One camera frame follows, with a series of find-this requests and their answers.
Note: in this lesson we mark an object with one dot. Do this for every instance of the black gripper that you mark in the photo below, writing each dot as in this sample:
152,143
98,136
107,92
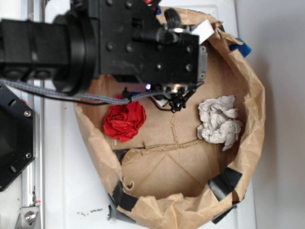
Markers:
135,47

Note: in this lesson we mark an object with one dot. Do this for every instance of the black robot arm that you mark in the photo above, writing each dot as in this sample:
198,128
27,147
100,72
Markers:
62,59

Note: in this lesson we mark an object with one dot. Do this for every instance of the crumpled grey cloth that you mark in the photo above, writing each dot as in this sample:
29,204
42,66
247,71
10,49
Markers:
219,123

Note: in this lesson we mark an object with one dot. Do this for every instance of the crumpled red cloth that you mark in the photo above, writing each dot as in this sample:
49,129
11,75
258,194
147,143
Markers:
122,122

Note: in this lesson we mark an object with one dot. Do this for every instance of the brown paper bag bin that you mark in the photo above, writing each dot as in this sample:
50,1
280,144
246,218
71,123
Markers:
166,177

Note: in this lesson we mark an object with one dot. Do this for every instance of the white tray surface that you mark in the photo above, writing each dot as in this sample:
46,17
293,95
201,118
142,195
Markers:
74,195

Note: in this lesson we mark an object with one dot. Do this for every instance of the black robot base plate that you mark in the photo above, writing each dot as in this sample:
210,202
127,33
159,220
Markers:
16,136

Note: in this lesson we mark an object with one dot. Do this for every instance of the aluminium frame rail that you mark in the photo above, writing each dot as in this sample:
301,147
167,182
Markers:
33,190

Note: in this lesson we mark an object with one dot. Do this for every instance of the metal corner bracket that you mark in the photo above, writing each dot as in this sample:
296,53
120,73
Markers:
29,218

